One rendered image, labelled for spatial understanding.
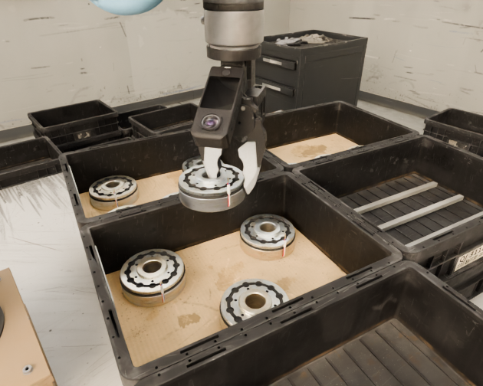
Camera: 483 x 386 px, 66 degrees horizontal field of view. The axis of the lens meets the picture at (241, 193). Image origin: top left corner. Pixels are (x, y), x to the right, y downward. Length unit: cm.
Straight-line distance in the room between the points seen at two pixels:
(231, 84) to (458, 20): 355
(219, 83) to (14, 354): 48
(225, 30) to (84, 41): 332
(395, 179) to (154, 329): 68
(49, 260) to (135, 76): 316
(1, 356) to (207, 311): 30
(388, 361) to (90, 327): 52
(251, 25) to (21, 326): 56
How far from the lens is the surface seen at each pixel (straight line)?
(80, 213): 67
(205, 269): 66
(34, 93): 373
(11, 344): 69
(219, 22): 48
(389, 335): 61
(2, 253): 105
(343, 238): 65
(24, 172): 172
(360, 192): 91
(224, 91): 48
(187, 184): 56
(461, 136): 216
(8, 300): 76
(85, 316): 82
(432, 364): 60
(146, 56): 401
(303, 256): 69
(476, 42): 390
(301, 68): 219
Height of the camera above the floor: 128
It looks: 31 degrees down
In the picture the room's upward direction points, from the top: straight up
